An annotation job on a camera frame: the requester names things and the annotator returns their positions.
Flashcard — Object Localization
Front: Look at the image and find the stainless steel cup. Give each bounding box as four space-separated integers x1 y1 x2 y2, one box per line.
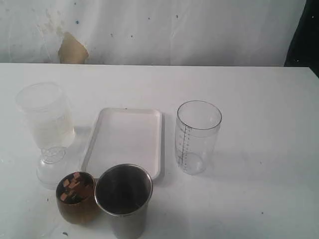
94 163 154 239

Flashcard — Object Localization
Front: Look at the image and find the brown wooden cup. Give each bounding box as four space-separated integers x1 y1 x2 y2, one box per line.
56 171 100 225

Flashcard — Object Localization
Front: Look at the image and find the wooden cubes pile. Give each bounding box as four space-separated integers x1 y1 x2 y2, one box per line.
60 172 83 204

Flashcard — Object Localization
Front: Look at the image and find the clear measuring cup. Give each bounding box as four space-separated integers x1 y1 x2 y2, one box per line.
175 100 222 175

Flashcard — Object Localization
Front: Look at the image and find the clear dome shaker lid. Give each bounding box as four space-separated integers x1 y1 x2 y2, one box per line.
36 147 71 190

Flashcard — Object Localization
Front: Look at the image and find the white rectangular tray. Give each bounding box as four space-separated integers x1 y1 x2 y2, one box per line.
81 108 164 181

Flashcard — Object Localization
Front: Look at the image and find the clear plastic jar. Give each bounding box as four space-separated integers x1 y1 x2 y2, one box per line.
15 82 75 150

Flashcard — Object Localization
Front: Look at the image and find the dark curtain at right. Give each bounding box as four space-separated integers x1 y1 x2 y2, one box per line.
284 0 319 76

